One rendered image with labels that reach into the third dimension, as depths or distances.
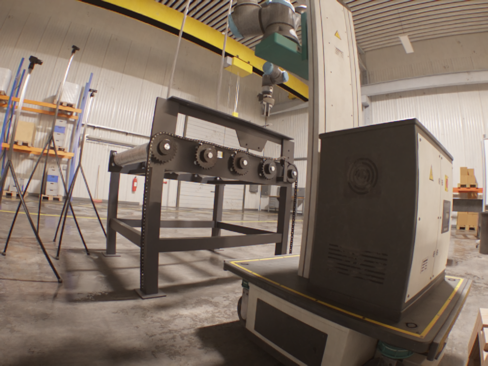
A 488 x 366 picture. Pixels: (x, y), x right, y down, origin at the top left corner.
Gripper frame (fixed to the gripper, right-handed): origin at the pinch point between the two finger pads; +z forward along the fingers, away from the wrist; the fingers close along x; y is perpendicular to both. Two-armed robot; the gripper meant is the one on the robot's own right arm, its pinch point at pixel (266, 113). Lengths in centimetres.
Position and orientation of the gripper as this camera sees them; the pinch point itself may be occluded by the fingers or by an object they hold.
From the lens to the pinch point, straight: 197.2
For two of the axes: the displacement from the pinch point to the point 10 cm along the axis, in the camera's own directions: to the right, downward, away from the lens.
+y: 6.9, 0.1, -7.3
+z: -0.8, 9.9, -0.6
